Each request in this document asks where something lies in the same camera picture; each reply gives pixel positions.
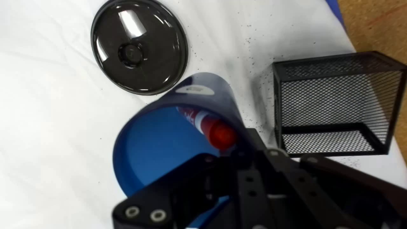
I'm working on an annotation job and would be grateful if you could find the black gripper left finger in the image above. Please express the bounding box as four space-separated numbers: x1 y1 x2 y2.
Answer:
112 154 272 229

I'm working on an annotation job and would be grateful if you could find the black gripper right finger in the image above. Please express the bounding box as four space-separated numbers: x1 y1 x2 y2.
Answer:
243 130 407 229

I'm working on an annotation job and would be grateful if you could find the blue plastic cup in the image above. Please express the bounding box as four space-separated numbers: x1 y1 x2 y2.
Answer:
112 71 252 229

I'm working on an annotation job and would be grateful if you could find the red and white marker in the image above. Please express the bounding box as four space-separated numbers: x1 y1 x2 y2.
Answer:
176 106 239 151

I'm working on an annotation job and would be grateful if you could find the white cloth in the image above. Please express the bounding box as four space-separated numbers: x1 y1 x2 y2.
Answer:
0 0 407 229

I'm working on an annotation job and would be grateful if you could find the black wire mesh box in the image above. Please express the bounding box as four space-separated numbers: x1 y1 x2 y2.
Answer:
271 50 407 158

